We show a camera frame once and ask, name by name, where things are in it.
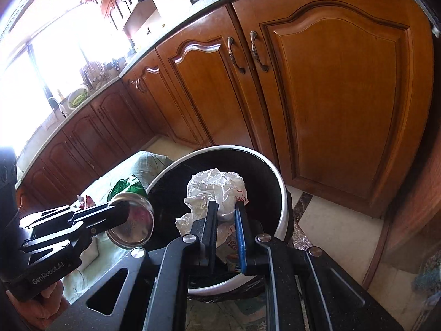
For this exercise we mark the bowl of green vegetables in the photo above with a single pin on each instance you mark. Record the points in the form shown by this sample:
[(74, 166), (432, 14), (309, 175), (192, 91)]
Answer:
[(77, 98)]

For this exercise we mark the person's left hand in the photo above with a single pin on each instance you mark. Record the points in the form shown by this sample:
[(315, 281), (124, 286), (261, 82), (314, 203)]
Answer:
[(44, 307)]

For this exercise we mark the kitchen window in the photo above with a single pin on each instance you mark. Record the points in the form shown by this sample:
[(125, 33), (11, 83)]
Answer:
[(51, 58)]

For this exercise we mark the metal sink faucet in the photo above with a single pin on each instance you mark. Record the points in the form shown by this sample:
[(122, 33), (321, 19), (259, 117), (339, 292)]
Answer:
[(62, 110)]

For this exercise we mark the white paper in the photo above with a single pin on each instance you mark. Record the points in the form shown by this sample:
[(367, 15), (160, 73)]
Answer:
[(213, 186)]

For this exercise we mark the green snack packet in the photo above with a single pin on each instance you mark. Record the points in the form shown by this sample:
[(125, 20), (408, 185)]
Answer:
[(129, 188)]

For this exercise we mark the wooden range hood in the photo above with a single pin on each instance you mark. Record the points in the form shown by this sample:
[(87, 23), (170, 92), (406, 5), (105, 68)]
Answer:
[(141, 17)]

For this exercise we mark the dark kitchenware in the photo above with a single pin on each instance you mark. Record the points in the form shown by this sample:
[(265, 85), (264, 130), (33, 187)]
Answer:
[(113, 65)]

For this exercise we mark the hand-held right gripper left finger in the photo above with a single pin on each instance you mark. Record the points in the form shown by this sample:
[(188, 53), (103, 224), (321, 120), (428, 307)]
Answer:
[(212, 227)]

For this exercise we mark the white blue printed wrapper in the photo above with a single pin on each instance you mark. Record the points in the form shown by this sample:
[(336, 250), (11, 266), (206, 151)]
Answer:
[(225, 248)]

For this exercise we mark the white round trash bin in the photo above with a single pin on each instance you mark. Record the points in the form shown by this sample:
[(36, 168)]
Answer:
[(282, 213)]

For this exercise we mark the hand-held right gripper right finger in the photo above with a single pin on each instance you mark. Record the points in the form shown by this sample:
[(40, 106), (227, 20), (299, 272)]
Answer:
[(240, 238)]

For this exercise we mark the dish rack with utensils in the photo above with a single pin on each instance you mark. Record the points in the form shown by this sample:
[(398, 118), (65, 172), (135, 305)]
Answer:
[(91, 72)]

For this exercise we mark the row of wooden cabinet doors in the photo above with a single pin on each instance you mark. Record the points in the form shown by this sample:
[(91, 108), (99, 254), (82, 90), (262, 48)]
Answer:
[(344, 93)]

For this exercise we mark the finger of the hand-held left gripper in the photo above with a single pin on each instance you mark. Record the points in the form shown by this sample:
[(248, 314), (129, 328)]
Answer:
[(81, 241), (103, 213)]

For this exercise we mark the yellow dish soap bottle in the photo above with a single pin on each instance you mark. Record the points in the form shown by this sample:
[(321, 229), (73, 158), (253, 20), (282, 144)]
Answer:
[(59, 93)]

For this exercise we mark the green printed tablecloth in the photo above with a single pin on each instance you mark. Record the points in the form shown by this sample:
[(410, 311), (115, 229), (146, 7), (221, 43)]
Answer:
[(103, 186)]

